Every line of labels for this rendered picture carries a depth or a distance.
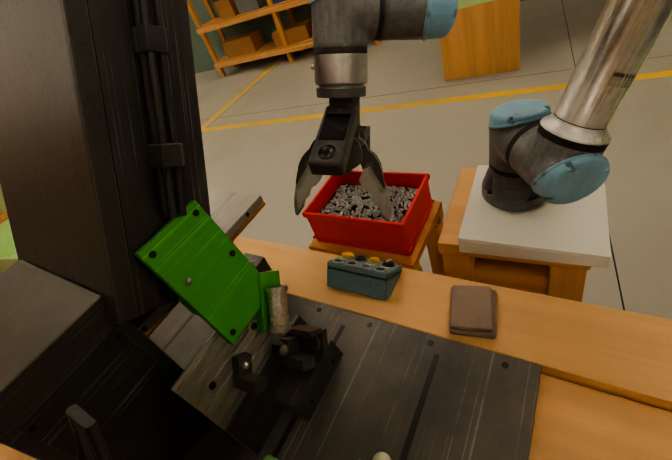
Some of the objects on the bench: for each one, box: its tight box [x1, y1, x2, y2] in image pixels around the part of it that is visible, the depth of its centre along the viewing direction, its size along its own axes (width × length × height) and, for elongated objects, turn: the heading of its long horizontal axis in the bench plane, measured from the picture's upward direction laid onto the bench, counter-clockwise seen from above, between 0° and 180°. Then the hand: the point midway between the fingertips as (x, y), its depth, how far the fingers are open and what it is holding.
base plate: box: [149, 294, 541, 460], centre depth 76 cm, size 42×110×2 cm, turn 82°
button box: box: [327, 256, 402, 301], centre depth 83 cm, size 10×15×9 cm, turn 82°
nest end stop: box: [301, 325, 329, 357], centre depth 69 cm, size 4×7×6 cm, turn 82°
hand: (340, 220), depth 58 cm, fingers open, 14 cm apart
